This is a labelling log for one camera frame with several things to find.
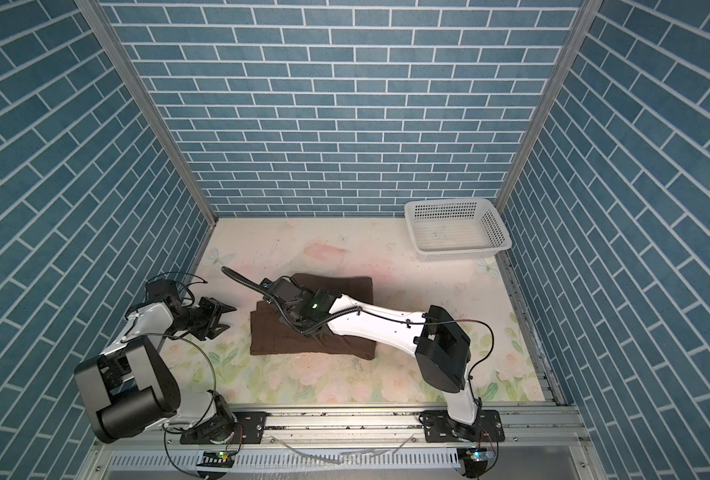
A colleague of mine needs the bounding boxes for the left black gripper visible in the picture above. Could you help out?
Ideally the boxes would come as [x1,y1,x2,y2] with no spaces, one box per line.
[169,296,234,340]

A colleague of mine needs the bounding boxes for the brown trousers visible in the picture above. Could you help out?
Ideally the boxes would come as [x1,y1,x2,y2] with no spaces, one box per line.
[250,273,376,361]

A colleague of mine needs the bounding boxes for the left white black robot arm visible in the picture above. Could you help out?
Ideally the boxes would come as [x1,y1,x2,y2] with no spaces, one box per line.
[74,292,238,445]

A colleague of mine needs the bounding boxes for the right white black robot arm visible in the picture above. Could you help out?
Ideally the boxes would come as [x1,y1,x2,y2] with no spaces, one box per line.
[263,286,482,442]

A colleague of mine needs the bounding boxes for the left green circuit board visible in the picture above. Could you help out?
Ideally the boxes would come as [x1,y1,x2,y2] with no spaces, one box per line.
[197,450,236,469]

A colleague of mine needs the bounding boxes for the green circuit board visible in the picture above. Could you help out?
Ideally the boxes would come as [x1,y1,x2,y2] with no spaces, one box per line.
[457,447,496,469]
[197,450,236,469]

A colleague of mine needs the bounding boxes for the white plastic perforated basket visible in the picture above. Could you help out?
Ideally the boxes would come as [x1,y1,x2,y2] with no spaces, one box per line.
[404,198,512,262]

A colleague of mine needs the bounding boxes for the right green circuit board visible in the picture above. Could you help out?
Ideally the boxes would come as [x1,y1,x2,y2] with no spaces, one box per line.
[457,447,496,469]

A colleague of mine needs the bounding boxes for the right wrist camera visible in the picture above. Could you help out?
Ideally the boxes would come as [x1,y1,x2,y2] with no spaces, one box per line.
[260,276,305,303]

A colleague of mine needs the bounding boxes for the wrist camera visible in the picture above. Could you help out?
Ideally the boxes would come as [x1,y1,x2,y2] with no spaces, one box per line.
[260,276,305,303]
[145,278,181,303]

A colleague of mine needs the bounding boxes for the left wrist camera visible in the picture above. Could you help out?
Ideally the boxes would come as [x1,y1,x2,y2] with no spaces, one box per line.
[145,278,181,303]

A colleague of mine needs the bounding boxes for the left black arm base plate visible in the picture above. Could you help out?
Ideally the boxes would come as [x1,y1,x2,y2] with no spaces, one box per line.
[179,411,268,445]

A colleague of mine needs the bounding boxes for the aluminium front mounting rail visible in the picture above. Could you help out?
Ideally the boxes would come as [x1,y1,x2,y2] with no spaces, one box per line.
[93,406,593,451]

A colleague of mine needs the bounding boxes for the white slotted cable duct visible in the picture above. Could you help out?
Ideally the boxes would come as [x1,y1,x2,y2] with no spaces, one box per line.
[108,448,460,473]

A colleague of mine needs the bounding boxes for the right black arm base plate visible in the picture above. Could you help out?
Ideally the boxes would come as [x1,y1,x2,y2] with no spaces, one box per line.
[418,410,505,444]

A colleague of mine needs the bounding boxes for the left aluminium corner post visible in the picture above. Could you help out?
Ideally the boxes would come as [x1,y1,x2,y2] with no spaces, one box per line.
[75,0,218,227]

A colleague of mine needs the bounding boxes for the aluminium corner post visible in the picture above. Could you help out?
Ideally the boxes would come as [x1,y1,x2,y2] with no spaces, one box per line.
[494,0,602,215]
[75,0,218,227]

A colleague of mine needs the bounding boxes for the right aluminium corner post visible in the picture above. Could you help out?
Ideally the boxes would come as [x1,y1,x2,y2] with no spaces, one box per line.
[494,0,602,215]

